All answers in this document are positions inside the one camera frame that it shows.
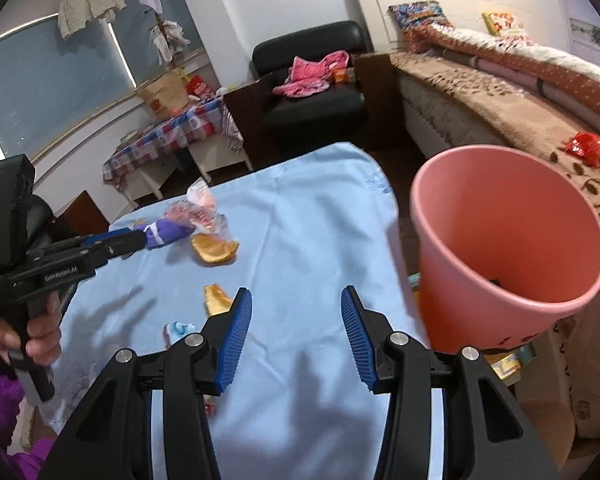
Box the light blue tablecloth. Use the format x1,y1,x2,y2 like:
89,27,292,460
45,141,431,480

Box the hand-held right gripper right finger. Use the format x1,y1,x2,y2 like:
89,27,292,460
341,285,561,480

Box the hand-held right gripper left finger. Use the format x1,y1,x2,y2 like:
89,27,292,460
40,287,253,480

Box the white bed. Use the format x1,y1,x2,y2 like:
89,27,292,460
351,0,600,461

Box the red snack packet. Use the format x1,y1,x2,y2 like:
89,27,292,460
564,131,600,167

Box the clear red-printed plastic bag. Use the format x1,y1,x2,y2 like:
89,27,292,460
165,180,228,236

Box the small white blue wrapper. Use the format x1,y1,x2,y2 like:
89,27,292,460
161,321,197,351

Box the purple snack wrapper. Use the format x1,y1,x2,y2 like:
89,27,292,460
134,216,196,251

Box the yellow green box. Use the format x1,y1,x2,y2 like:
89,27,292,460
482,345,538,381

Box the beige hanging garment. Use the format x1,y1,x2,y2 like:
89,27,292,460
57,0,126,38

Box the yellow flowered pillow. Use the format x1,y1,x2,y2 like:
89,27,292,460
482,10,526,36

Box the person's left forearm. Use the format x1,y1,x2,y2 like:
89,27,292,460
0,330,56,480

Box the pink dotted garment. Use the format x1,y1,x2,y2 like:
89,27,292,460
272,51,351,98

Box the polka dot quilt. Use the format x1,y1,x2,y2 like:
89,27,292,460
405,22,600,126

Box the person's left hand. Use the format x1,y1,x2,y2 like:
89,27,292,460
0,294,64,362

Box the black leather armchair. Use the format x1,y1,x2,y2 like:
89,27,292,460
223,21,406,166

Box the brown paper bag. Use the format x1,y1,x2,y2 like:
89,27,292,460
139,71,191,117

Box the hanging white clothes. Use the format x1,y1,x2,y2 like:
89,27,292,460
150,20,191,66

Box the small yellow wrapper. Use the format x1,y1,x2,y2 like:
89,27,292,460
202,284,233,317

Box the black leather sofa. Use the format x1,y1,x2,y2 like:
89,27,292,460
25,190,112,256

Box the checkered tablecloth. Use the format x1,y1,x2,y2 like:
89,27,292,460
103,96,243,181

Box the yellow snack wrapper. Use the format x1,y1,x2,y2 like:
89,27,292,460
191,232,241,266

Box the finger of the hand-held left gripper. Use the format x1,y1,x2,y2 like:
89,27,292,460
82,228,136,247
87,235,147,263

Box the colourful printed pillow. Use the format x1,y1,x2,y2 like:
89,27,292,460
387,1,456,36

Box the curved window with blinds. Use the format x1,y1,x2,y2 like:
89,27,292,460
0,0,206,221

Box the red gift bag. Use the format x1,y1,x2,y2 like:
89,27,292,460
186,76,213,103

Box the white desk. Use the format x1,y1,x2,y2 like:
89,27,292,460
125,135,253,201

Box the brown leaf-pattern blanket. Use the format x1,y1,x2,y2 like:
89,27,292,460
390,52,600,441

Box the pink plastic bin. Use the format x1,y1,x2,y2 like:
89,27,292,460
410,144,600,356

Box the lilac sliding wardrobe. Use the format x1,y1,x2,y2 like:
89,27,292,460
550,0,600,86

